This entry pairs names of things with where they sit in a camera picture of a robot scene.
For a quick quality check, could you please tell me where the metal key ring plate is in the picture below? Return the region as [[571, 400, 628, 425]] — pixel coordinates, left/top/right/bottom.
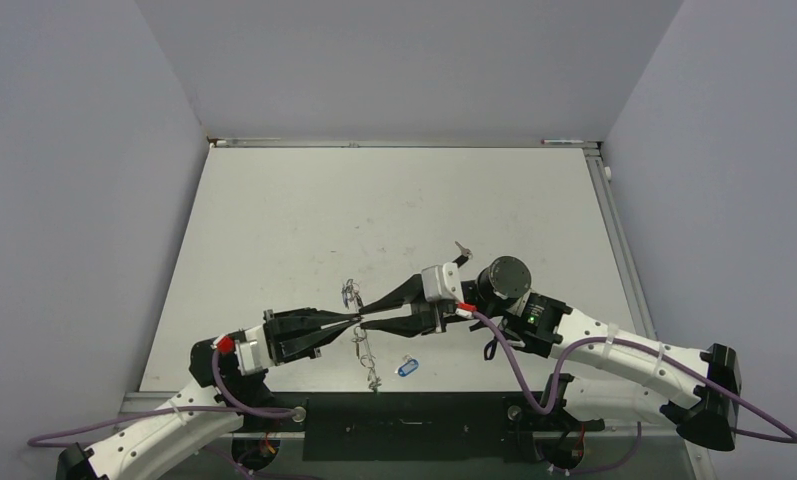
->
[[341, 278, 382, 393]]

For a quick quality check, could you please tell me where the black tagged key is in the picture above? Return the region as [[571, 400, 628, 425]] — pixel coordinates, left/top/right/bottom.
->
[[454, 241, 473, 267]]

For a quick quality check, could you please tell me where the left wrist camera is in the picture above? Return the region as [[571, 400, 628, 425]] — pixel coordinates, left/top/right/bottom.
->
[[212, 326, 276, 376]]

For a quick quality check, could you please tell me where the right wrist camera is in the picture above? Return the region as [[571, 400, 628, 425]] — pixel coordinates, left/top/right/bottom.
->
[[421, 262, 473, 314]]

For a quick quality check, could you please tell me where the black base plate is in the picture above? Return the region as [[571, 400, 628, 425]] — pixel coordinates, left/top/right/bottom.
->
[[230, 392, 605, 469]]

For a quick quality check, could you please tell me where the aluminium frame rail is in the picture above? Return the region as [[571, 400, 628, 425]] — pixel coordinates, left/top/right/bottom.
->
[[581, 142, 657, 340]]

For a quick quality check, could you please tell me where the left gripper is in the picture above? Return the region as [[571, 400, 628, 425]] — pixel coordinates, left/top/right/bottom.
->
[[240, 306, 360, 365]]

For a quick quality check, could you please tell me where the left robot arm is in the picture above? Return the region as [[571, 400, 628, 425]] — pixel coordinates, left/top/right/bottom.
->
[[55, 308, 362, 479]]

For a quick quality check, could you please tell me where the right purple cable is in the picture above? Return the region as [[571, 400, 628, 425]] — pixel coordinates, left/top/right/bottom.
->
[[470, 311, 797, 477]]

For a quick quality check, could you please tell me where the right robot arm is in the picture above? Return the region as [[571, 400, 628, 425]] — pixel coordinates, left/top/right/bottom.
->
[[360, 255, 741, 451]]

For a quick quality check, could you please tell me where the red white marker pen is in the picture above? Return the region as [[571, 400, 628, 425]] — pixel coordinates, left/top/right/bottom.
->
[[541, 139, 586, 146]]

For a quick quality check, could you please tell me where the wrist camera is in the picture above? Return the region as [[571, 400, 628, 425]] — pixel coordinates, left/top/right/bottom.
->
[[421, 262, 473, 314], [212, 326, 276, 376]]

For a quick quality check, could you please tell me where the blue tagged key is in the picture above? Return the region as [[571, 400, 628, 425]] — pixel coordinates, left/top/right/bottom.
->
[[395, 357, 420, 378]]

